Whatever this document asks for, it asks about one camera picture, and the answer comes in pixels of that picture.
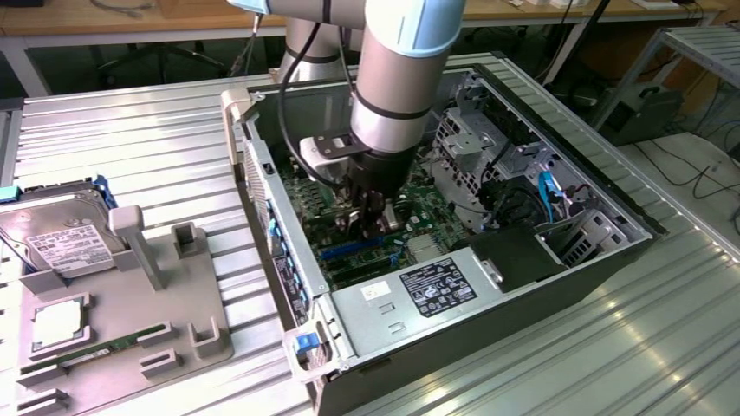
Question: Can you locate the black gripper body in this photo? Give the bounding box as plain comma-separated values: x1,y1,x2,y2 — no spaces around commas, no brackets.
345,145,419,205

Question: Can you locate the green motherboard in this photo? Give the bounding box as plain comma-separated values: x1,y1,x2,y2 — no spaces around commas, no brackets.
277,146,465,291

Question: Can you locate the blue expansion slot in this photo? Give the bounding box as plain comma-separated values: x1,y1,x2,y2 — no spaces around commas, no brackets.
319,240,389,262

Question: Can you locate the silver chipset heat sink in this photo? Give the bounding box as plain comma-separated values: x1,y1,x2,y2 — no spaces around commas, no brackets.
407,236,451,257

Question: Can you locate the black expansion slot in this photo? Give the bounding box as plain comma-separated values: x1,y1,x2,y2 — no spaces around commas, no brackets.
333,259,395,285

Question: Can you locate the silver drive cage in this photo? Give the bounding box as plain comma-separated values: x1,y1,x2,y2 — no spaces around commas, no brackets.
427,71,566,231

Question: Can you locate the grey power supply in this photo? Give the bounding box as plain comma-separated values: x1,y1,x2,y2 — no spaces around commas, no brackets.
329,255,505,361

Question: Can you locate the black fan shroud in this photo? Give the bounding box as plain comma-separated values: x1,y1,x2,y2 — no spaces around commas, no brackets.
467,223,571,296

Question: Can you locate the silver disk bay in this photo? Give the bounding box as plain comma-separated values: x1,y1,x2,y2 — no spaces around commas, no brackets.
535,207,655,268

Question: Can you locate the open black pc case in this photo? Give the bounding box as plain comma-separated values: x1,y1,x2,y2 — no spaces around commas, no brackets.
222,51,673,416

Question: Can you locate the wooden desk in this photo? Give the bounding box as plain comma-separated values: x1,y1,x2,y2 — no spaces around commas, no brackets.
462,0,725,25
0,0,291,101

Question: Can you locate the black equipment box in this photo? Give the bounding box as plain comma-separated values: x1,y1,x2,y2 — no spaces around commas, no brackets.
601,84,687,146

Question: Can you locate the grey parts rack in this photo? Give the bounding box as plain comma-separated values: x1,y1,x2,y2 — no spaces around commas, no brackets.
0,206,237,416

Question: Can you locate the hard disk with blue carrier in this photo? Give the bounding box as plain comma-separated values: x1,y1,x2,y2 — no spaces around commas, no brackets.
0,175,133,278

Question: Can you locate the green ram stick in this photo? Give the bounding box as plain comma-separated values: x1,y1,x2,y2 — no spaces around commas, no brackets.
21,323,167,374

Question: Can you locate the silver cpu chip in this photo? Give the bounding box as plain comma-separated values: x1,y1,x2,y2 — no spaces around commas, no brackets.
31,300,86,348

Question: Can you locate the metal slat side table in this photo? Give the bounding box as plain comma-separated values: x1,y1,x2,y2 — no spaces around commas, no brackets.
627,25,740,131

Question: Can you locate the black power wire bundle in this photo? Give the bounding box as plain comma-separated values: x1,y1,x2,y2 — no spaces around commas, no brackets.
479,181,545,226

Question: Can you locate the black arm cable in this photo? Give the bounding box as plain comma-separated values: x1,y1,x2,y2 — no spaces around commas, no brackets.
275,21,349,187

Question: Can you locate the blue disk wire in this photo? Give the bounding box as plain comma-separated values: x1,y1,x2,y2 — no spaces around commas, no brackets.
537,168,561,224

